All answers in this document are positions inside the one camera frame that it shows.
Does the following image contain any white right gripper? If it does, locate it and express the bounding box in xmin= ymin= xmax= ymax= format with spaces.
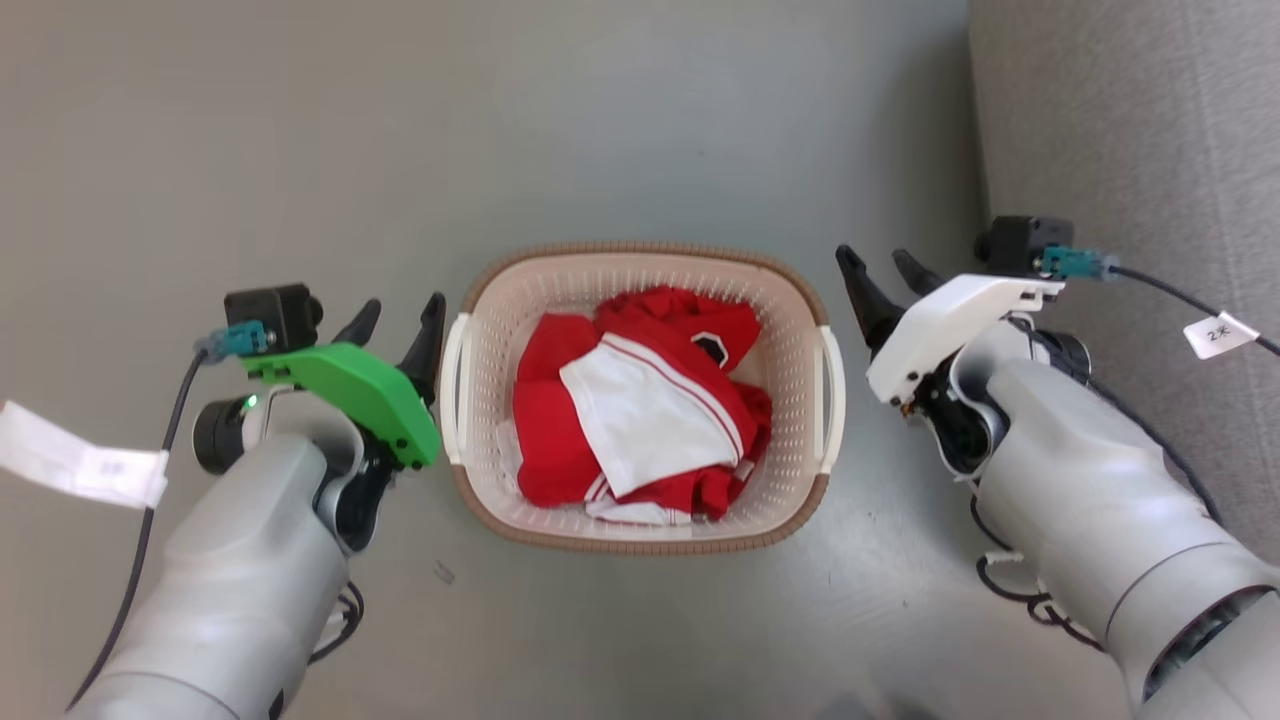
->
xmin=836 ymin=245 xmax=1066 ymax=406

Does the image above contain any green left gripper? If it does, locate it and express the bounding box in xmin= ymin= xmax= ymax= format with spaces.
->
xmin=240 ymin=292 xmax=448 ymax=469

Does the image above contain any cream perforated plastic laundry basket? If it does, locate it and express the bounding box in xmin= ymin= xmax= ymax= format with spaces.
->
xmin=440 ymin=240 xmax=847 ymax=556

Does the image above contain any red garment with white trim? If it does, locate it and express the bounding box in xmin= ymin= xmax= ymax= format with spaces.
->
xmin=512 ymin=286 xmax=773 ymax=521

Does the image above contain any white garment with red stripes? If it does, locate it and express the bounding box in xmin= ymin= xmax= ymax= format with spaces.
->
xmin=558 ymin=333 xmax=746 ymax=499

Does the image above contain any grey fabric sofa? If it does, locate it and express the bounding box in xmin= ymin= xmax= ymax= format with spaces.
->
xmin=968 ymin=0 xmax=1280 ymax=561

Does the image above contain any black right camera cable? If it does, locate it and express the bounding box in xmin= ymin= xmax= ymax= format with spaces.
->
xmin=1040 ymin=247 xmax=1280 ymax=356

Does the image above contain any black camera cable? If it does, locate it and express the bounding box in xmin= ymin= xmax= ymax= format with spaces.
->
xmin=1040 ymin=247 xmax=1280 ymax=356
xmin=65 ymin=320 xmax=273 ymax=711

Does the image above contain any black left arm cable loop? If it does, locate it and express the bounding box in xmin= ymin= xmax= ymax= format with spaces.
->
xmin=308 ymin=580 xmax=366 ymax=663

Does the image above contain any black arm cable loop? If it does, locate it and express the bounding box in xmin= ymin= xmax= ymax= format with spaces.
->
xmin=975 ymin=495 xmax=1106 ymax=651
xmin=308 ymin=580 xmax=366 ymax=663

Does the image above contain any black left camera cable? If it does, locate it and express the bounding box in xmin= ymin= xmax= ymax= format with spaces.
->
xmin=65 ymin=320 xmax=273 ymax=711

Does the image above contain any white printed cable tag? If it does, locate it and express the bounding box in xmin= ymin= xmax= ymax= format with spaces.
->
xmin=1183 ymin=312 xmax=1259 ymax=359

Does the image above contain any black right arm cable loop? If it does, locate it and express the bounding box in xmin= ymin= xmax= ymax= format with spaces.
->
xmin=975 ymin=495 xmax=1106 ymax=651

